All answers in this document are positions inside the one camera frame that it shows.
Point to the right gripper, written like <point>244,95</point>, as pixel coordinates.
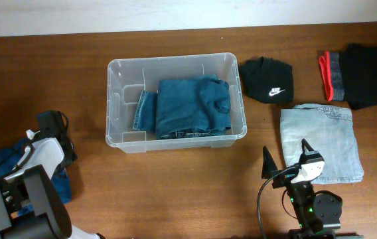
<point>269,166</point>

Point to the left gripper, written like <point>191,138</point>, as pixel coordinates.
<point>68,153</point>

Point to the dark blue teal cloth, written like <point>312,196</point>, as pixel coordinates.
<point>10,156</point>

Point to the clear plastic storage container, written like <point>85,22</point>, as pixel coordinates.
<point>127,78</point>

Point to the dark blue jeans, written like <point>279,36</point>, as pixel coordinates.
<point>185,108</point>

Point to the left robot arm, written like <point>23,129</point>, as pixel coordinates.
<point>30,207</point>

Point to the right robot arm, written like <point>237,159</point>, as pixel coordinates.
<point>318,213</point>

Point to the folded light blue jeans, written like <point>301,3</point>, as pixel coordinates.
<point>327,129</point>

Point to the black Nike shirt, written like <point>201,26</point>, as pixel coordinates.
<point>268,80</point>

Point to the black shorts red waistband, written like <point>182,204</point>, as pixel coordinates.
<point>350,75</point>

